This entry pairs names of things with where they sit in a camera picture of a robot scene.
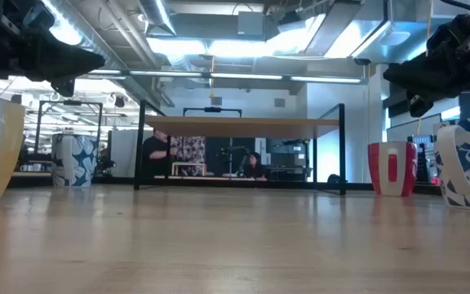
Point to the spiral silver air duct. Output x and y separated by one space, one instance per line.
96 41

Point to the red and white mug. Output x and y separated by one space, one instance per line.
382 171

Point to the wooden shelf with black frame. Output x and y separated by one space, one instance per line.
239 126

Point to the black and white patterned panel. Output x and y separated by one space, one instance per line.
194 149

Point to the standing person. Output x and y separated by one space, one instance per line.
153 155

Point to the background black robot arm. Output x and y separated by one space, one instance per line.
235 151

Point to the long ceiling light fixture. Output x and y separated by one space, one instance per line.
243 76

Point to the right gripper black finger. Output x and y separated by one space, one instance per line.
426 75
419 106

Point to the white partition panel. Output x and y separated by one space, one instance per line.
122 153

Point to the seated person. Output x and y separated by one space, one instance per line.
256 167

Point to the black equipment rack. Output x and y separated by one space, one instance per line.
422 155

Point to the black gantry bar with camera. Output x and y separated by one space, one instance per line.
212 109

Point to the blue floral mug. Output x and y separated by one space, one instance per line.
82 163

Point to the black equipment cabinet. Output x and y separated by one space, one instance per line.
288 159

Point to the small wooden stand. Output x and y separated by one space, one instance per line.
189 164

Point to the black metal frame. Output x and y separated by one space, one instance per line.
72 103

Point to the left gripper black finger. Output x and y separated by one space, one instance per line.
63 86
59 61

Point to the grey ceiling box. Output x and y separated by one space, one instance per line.
250 23

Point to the black rounded object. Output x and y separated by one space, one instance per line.
335 178

